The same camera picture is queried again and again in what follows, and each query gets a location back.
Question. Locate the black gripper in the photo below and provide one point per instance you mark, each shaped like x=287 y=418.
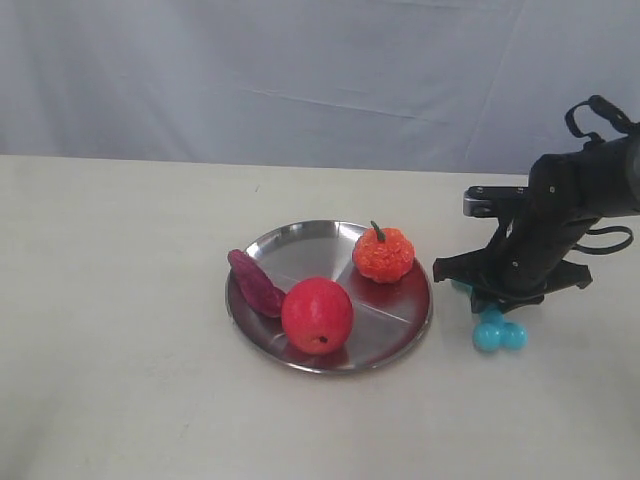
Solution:
x=524 y=267

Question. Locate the orange toy pumpkin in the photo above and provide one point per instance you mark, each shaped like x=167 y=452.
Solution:
x=383 y=255

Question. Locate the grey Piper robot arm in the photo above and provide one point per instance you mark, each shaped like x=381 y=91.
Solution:
x=599 y=182

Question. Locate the purple toy sweet potato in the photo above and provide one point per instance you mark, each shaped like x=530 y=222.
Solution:
x=262 y=295

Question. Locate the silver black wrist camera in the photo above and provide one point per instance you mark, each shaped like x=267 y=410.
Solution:
x=493 y=201

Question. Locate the red toy apple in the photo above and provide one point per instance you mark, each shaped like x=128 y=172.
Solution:
x=317 y=316

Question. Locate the round steel plate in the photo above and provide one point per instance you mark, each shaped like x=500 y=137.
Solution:
x=389 y=319

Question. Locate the teal toy bone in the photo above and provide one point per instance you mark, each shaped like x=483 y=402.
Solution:
x=493 y=332

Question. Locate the white backdrop cloth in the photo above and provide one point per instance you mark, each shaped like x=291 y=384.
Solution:
x=455 y=86

